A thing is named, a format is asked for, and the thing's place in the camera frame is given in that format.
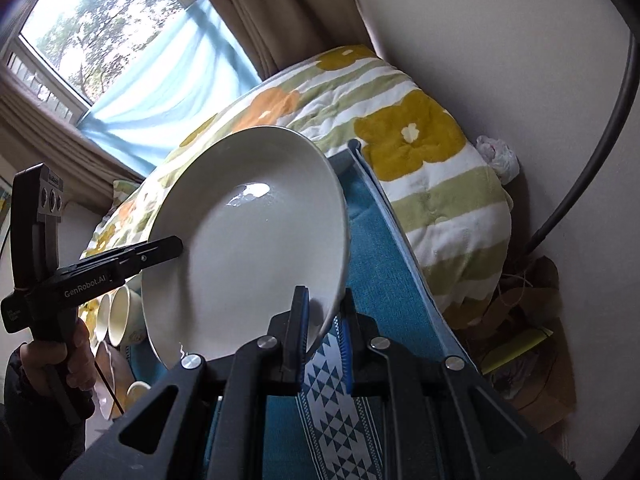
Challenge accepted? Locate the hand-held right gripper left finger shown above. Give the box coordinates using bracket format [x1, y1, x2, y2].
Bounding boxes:
[60, 285, 311, 480]

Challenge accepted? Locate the pink brown handled bowl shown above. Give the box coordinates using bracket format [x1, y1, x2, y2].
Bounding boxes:
[93, 340, 133, 421]

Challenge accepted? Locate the light blue curtain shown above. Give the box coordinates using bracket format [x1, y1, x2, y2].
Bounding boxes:
[79, 0, 264, 179]

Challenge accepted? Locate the beige curtain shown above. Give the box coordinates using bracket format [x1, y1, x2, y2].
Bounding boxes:
[0, 92, 147, 207]
[177, 0, 383, 83]

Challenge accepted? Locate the white crumpled cloth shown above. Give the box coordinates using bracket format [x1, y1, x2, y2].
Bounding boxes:
[475, 135, 521, 183]

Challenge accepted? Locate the brown paper bag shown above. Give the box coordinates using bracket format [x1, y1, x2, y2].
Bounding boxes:
[452, 255, 578, 433]

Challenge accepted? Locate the cream white bowl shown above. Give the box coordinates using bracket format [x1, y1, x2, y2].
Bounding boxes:
[94, 291, 114, 342]
[107, 285, 147, 349]

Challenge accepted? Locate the large white plate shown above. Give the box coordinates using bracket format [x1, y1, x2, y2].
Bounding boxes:
[140, 126, 351, 367]

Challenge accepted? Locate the person's left hand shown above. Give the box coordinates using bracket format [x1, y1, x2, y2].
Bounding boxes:
[23, 317, 98, 413]

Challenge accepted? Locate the black tube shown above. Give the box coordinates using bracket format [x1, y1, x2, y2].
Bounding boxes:
[527, 5, 640, 258]

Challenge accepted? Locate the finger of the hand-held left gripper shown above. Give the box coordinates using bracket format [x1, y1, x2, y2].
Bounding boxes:
[80, 236, 184, 283]

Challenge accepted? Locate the floral striped blanket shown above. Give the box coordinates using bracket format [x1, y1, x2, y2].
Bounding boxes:
[80, 45, 514, 331]

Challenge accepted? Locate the blue woven table cloth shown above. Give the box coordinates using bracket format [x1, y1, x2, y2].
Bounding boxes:
[125, 140, 481, 480]

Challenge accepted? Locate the window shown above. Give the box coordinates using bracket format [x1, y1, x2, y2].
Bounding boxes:
[7, 0, 203, 113]

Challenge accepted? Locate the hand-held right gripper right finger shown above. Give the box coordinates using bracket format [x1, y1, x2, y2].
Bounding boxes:
[336, 292, 583, 480]

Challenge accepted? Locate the yellow green paper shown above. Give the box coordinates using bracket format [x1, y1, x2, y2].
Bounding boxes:
[481, 327, 555, 376]

